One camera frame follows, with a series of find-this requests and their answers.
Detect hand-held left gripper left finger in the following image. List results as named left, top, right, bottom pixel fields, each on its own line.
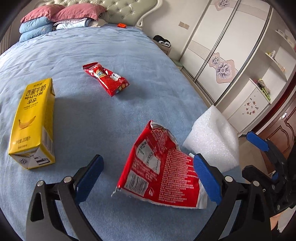
left=25, top=154, right=104, bottom=241

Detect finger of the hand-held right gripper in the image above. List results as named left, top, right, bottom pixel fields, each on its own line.
left=246, top=131, right=288, bottom=178
left=242, top=165, right=278, bottom=189

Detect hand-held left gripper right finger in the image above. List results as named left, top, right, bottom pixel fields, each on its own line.
left=193, top=153, right=271, bottom=241

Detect white foam block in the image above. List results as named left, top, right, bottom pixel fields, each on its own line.
left=183, top=105, right=240, bottom=173

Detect red snack bag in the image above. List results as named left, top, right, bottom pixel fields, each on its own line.
left=111, top=120, right=208, bottom=209

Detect yellow banana milk carton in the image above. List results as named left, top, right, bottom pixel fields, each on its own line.
left=9, top=77, right=56, bottom=170

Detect long red snack wrapper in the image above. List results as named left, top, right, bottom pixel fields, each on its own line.
left=83, top=62, right=129, bottom=97

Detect brown wooden door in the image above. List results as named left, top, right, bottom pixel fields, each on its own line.
left=238, top=86, right=296, bottom=174

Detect white cabinet with stickers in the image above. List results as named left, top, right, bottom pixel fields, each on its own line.
left=225, top=77, right=271, bottom=133

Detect pile of small items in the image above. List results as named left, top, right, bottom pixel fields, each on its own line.
left=255, top=79, right=271, bottom=100

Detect white flower-patterned wardrobe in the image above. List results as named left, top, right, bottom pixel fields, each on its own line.
left=169, top=0, right=273, bottom=105

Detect white nightstand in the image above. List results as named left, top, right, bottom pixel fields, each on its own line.
left=151, top=38, right=173, bottom=56

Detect black and white clothes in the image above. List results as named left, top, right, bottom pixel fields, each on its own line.
left=153, top=35, right=171, bottom=45

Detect beige cloth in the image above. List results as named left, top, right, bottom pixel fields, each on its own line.
left=89, top=19, right=108, bottom=28

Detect folded light blue blanket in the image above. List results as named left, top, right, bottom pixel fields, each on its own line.
left=53, top=17, right=93, bottom=30

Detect pink pillow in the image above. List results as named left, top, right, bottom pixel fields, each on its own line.
left=51, top=4, right=108, bottom=22
left=21, top=5, right=66, bottom=24

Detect curved white wall shelf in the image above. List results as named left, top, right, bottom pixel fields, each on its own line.
left=265, top=50, right=288, bottom=81
left=275, top=29, right=296, bottom=47

